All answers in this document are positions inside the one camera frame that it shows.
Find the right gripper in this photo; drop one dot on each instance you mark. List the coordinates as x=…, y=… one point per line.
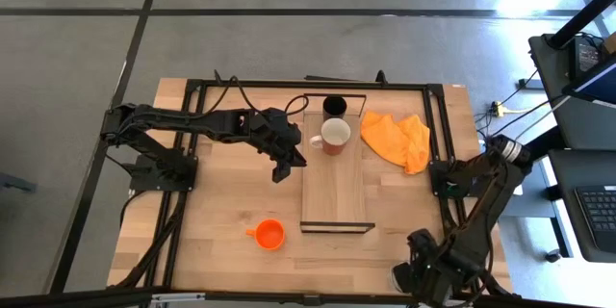
x=426, y=257

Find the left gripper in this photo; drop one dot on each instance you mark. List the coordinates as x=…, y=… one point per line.
x=279, y=137

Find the tall black tumbler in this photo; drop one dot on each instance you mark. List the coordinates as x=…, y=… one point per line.
x=334, y=107

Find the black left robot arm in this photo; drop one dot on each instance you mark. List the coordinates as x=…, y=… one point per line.
x=192, y=122

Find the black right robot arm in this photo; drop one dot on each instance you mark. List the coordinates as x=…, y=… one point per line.
x=486, y=192

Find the small orange plastic cup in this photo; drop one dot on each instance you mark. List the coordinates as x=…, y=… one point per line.
x=270, y=235

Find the orange cloth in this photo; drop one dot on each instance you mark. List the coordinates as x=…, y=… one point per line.
x=394, y=142

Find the black caster wheel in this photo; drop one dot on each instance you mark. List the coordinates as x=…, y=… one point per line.
x=553, y=256

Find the black overhead rig bar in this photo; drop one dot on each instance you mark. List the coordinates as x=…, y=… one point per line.
x=240, y=297

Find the dark grey desk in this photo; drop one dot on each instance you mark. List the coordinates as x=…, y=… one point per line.
x=568, y=221
x=553, y=101

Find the yellow power plug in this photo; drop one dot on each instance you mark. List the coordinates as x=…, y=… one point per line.
x=497, y=108

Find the black keyboard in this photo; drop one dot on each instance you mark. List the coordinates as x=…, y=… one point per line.
x=599, y=216

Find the black desk monitor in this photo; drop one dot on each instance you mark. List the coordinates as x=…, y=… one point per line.
x=594, y=84

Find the black electronic box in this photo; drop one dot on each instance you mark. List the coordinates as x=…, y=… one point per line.
x=587, y=55

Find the black metal beam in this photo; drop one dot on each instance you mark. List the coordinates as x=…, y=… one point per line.
x=582, y=17

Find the wooden shelf with black frame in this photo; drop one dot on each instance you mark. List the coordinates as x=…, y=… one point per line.
x=334, y=187

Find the black aluminium table frame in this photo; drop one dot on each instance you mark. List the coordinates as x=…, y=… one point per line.
x=313, y=84

